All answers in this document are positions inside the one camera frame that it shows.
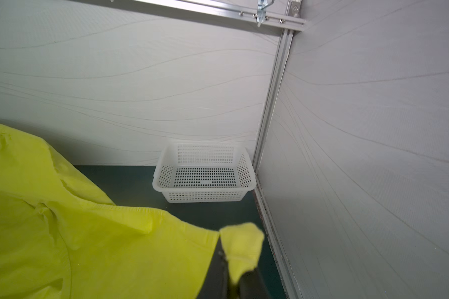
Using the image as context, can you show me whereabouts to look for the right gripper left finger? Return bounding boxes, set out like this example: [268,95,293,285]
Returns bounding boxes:
[197,239,229,299]

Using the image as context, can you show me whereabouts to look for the white plastic perforated basket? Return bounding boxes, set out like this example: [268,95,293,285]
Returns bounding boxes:
[152,143,256,203]

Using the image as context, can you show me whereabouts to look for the metal bracket hook right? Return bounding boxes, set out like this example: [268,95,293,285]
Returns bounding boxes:
[239,0,285,27]

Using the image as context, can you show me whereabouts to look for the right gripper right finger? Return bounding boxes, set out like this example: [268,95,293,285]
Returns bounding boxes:
[238,268,271,299]

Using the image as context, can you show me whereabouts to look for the horizontal aluminium rail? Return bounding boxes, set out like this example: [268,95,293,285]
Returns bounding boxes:
[108,0,308,32]

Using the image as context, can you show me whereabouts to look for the yellow long pants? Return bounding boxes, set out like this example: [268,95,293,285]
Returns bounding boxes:
[0,124,259,299]

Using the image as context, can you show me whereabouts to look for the dark green table mat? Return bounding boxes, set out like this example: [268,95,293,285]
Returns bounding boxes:
[79,166,283,299]

